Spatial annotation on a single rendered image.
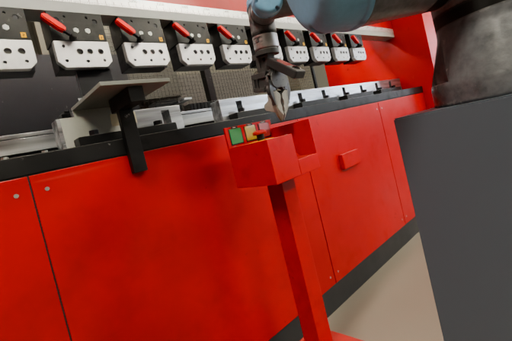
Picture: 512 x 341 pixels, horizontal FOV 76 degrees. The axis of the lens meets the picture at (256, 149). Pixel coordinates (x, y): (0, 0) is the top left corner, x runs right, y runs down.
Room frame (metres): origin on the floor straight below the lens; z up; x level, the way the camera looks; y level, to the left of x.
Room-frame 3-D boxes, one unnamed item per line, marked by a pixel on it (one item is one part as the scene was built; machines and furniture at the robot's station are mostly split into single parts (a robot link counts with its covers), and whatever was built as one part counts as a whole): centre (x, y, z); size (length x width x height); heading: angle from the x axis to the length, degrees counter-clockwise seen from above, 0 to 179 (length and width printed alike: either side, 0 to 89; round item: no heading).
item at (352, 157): (1.60, -0.43, 0.58); 0.15 x 0.02 x 0.07; 132
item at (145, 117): (1.06, 0.39, 0.92); 0.39 x 0.06 x 0.10; 132
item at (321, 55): (1.81, -0.44, 1.19); 0.15 x 0.09 x 0.17; 132
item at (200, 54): (1.28, 0.15, 1.19); 0.15 x 0.09 x 0.17; 132
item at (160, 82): (0.92, 0.33, 1.00); 0.26 x 0.18 x 0.01; 42
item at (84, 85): (1.03, 0.43, 1.06); 0.10 x 0.02 x 0.10; 132
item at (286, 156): (0.97, -0.05, 0.75); 0.20 x 0.16 x 0.18; 134
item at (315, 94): (1.88, -0.50, 0.92); 1.68 x 0.06 x 0.10; 132
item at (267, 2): (0.88, -0.13, 1.13); 0.11 x 0.11 x 0.08; 4
